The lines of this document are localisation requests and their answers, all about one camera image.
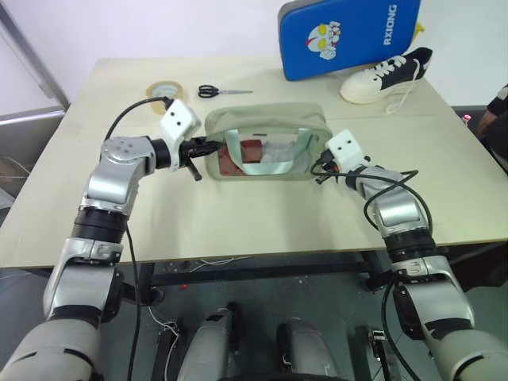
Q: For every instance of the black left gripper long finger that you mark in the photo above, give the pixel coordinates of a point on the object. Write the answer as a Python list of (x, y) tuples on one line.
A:
[(209, 146)]

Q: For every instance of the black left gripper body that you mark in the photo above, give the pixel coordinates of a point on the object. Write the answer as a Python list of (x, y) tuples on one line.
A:
[(189, 151)]

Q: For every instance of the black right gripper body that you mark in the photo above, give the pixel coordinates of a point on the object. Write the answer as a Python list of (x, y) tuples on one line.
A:
[(330, 162)]

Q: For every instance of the pale green zip pouch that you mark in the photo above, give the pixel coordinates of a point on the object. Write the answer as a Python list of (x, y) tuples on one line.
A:
[(270, 119)]

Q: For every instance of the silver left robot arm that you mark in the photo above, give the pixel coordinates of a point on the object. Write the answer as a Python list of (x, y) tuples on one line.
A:
[(115, 186)]

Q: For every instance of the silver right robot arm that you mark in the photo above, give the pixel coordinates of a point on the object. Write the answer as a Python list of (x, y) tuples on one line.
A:
[(420, 278)]

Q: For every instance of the brown packing tape roll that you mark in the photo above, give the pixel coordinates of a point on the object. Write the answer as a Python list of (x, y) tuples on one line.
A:
[(166, 93)]

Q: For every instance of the white and black sneaker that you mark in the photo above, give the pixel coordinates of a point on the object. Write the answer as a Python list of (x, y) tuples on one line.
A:
[(381, 83)]

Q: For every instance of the blue cartoon print case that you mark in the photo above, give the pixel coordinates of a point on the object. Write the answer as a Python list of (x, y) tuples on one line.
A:
[(345, 35)]

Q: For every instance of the yellow tag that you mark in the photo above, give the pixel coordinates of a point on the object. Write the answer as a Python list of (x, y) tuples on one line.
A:
[(418, 31)]

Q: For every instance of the grey robot leg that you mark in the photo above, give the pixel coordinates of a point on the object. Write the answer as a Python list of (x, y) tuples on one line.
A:
[(210, 349), (305, 349)]

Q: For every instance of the person in dark clothes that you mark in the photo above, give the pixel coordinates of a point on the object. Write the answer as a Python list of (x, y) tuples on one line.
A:
[(496, 119)]

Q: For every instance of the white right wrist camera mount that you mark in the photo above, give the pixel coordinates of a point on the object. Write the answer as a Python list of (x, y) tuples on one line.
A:
[(349, 151)]

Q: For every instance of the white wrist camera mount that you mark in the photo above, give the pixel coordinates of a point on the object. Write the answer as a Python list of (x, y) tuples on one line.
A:
[(349, 151), (178, 119)]

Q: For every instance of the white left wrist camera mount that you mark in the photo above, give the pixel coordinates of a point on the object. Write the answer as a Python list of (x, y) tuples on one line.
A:
[(178, 119)]

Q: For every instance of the black table frame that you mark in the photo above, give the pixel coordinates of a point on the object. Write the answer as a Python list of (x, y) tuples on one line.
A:
[(258, 272)]

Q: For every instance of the grey metal door frame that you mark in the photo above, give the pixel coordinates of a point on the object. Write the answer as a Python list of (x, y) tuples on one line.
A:
[(35, 71)]

